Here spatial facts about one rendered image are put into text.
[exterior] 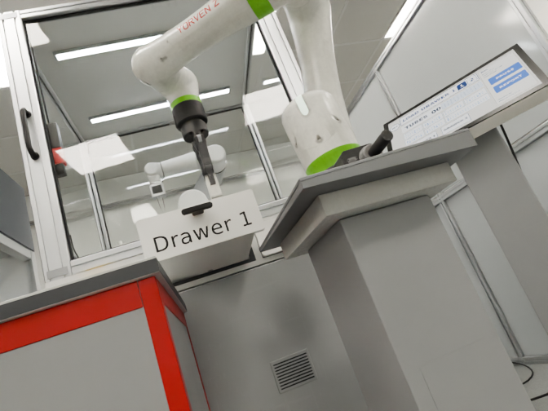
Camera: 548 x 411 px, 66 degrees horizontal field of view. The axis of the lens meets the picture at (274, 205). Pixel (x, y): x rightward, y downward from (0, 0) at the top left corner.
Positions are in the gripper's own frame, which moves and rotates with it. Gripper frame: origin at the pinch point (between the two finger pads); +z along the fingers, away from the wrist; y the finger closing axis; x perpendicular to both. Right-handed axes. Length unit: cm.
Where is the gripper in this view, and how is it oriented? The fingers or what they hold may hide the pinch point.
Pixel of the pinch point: (213, 187)
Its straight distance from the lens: 116.6
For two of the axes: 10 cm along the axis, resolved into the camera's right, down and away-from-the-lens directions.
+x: 9.3, -2.8, 2.2
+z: 3.4, 9.0, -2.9
